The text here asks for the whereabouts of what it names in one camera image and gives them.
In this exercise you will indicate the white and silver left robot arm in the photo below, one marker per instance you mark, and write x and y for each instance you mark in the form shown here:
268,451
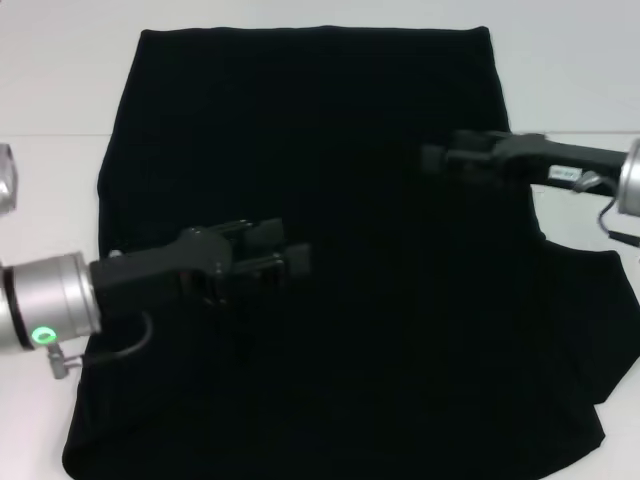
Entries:
50,295

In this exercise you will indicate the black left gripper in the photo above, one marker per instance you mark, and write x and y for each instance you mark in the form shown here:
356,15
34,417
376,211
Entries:
165,275

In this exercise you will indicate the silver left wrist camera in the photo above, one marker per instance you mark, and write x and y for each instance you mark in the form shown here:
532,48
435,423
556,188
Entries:
7,180

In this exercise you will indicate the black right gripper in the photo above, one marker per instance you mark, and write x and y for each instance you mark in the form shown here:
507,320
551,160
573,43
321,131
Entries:
565,162

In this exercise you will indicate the white and silver right robot arm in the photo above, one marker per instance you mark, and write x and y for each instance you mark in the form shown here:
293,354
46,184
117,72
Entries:
631,180

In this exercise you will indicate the black shirt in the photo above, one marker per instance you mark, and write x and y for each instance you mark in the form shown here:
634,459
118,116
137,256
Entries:
350,325

